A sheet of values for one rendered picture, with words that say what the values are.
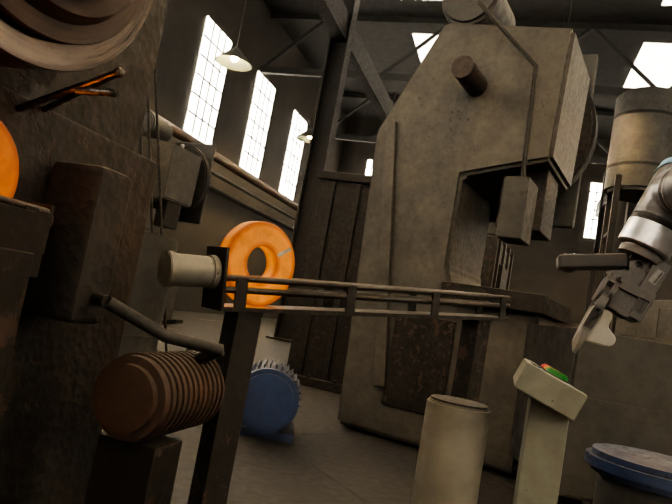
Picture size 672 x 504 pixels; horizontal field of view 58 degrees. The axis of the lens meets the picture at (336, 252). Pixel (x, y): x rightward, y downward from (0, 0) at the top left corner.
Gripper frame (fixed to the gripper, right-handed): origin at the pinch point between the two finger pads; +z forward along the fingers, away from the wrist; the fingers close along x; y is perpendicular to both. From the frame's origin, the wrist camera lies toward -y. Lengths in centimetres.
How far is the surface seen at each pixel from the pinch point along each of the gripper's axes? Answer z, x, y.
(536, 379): 8.5, -4.7, -2.8
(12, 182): 18, -54, -73
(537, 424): 15.8, 2.3, 1.7
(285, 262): 13, -11, -51
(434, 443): 27.9, -2.1, -12.2
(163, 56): -133, 803, -775
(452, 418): 22.2, -2.7, -11.6
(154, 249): 59, 178, -197
